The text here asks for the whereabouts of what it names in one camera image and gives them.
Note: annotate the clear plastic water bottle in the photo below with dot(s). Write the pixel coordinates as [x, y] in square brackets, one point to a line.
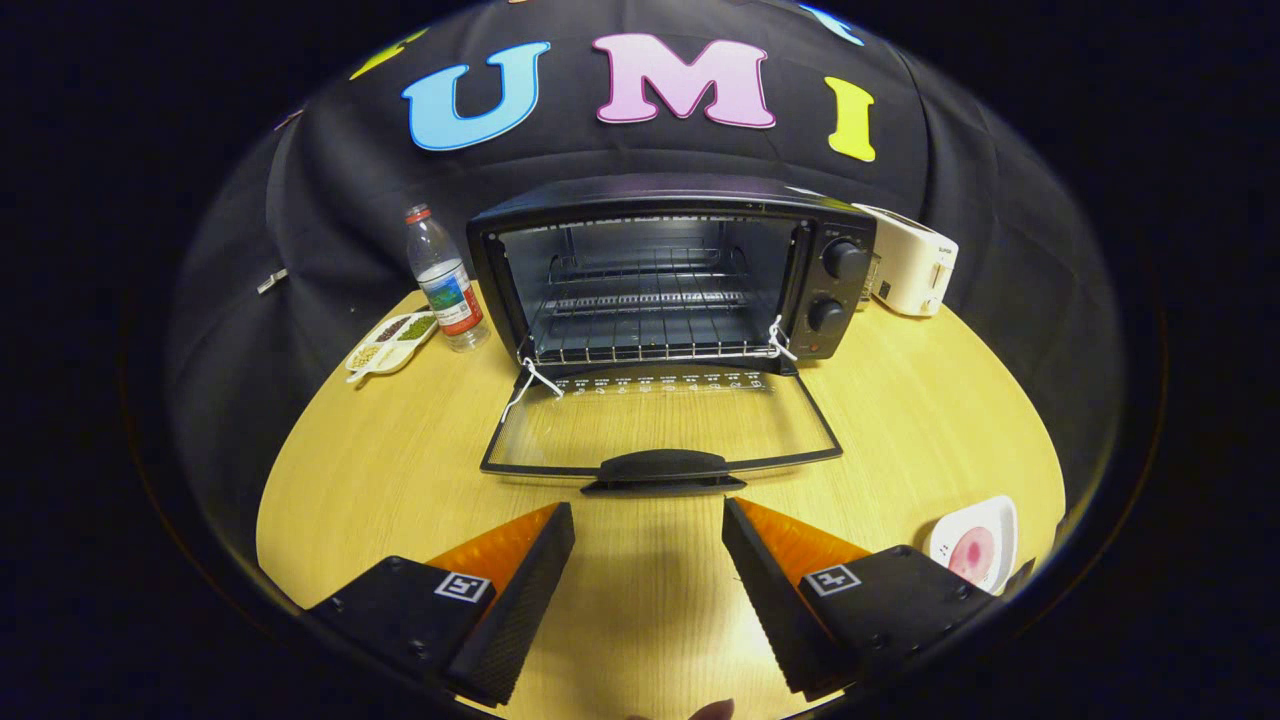
[450, 290]

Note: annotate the black toaster oven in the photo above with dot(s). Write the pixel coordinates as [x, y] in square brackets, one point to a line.
[842, 292]

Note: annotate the white bread toaster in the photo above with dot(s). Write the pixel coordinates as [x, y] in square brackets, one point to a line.
[915, 265]

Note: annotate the white divided snack tray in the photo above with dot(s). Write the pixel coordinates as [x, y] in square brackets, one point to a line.
[392, 345]

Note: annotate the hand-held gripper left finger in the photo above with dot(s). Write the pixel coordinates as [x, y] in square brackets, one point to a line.
[520, 610]

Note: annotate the pink ham slice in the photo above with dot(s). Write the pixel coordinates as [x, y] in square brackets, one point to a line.
[972, 555]

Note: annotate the black backdrop cloth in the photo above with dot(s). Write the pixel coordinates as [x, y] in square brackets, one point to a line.
[300, 200]

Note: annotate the white square plate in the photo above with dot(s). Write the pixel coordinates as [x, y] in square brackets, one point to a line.
[1000, 525]

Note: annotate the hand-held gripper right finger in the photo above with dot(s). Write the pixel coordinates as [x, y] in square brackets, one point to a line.
[775, 610]

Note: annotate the silver metal clip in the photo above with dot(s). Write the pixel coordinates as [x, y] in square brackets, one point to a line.
[272, 281]

